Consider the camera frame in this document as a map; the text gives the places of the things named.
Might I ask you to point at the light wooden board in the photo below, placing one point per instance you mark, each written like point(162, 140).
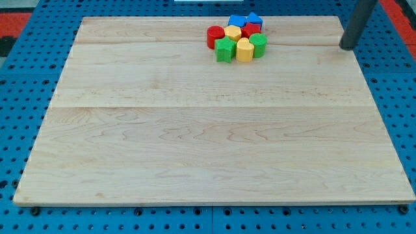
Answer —
point(143, 115)

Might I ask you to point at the green star block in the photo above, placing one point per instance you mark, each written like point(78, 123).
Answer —
point(225, 49)

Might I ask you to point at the yellow heart block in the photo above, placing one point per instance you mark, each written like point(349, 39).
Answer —
point(245, 50)

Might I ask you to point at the red cylinder block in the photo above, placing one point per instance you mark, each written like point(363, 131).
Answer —
point(213, 33)

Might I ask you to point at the yellow hexagon block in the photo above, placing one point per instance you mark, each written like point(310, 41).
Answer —
point(233, 32)

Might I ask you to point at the green cylinder block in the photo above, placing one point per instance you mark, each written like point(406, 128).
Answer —
point(259, 42)

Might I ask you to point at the red star block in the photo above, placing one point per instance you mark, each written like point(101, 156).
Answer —
point(249, 29)

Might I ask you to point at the blue cube block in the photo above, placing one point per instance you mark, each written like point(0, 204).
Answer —
point(236, 20)

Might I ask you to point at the blue triangular block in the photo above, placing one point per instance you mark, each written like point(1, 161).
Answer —
point(253, 18)

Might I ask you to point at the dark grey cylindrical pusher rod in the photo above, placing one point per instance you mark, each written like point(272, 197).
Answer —
point(356, 24)

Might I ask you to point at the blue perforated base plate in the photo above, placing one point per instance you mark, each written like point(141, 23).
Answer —
point(31, 72)

